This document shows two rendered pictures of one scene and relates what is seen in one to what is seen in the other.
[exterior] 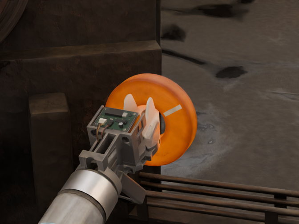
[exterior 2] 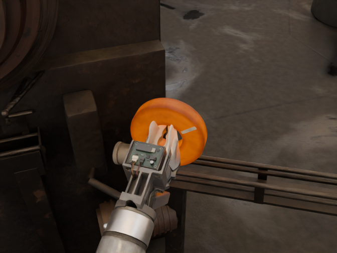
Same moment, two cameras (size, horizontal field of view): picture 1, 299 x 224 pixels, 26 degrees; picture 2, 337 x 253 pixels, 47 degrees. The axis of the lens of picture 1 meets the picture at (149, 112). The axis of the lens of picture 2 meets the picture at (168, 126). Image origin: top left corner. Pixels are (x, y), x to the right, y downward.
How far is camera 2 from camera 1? 39 cm
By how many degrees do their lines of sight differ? 17
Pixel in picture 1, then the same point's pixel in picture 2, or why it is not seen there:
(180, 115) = (195, 134)
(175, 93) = (190, 118)
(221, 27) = not seen: outside the picture
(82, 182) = (126, 224)
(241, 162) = (206, 85)
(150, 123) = (171, 144)
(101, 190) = (142, 228)
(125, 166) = (155, 190)
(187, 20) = not seen: outside the picture
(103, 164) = (141, 206)
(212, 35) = not seen: outside the picture
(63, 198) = (111, 243)
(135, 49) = (144, 51)
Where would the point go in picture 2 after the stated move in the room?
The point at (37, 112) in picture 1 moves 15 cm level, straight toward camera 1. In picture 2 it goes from (71, 113) to (79, 156)
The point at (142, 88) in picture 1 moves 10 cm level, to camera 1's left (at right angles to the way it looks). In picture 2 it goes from (162, 113) to (109, 116)
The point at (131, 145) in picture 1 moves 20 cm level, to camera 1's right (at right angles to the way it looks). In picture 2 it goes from (161, 178) to (278, 169)
